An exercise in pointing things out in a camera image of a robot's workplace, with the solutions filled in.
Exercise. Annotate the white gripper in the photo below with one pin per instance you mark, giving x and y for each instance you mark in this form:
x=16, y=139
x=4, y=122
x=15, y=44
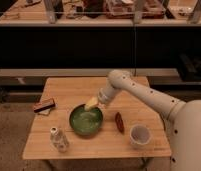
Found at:
x=105, y=96

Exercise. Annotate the green ceramic bowl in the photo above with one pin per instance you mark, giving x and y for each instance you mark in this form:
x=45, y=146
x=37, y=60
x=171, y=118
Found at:
x=85, y=123

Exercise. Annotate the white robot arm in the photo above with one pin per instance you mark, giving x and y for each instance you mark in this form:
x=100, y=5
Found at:
x=185, y=116

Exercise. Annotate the white ceramic cup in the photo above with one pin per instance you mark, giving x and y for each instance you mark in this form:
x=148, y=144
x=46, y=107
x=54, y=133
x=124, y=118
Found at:
x=139, y=136

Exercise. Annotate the small brown oval object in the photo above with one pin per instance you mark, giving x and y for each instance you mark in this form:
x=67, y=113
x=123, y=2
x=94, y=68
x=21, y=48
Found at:
x=119, y=122

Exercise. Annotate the wooden table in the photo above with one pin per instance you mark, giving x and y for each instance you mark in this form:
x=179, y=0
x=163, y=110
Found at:
x=70, y=92

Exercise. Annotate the brown snack bar box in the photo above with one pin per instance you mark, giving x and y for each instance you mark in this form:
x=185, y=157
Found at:
x=43, y=105

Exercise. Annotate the long shelf bench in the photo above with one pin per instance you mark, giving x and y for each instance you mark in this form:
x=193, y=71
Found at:
x=101, y=13

